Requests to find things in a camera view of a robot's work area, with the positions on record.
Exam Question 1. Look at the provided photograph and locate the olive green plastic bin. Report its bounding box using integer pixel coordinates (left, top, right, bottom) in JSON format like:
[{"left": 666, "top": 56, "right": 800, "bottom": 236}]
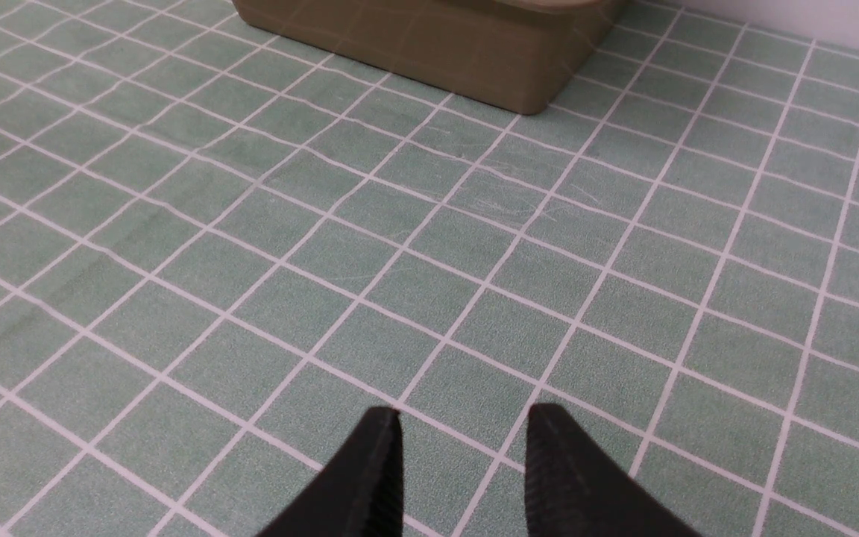
[{"left": 234, "top": 1, "right": 625, "bottom": 115}]

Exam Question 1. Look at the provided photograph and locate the green checkered table cloth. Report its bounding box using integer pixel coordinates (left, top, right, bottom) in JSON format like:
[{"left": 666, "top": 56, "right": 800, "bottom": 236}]
[{"left": 0, "top": 1, "right": 859, "bottom": 536}]

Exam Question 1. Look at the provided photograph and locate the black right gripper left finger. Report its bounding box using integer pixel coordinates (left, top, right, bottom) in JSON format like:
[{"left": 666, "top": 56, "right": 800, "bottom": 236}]
[{"left": 258, "top": 406, "right": 403, "bottom": 536}]

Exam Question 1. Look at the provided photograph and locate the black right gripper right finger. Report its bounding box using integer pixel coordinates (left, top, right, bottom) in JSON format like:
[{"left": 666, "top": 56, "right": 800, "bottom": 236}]
[{"left": 525, "top": 403, "right": 698, "bottom": 536}]

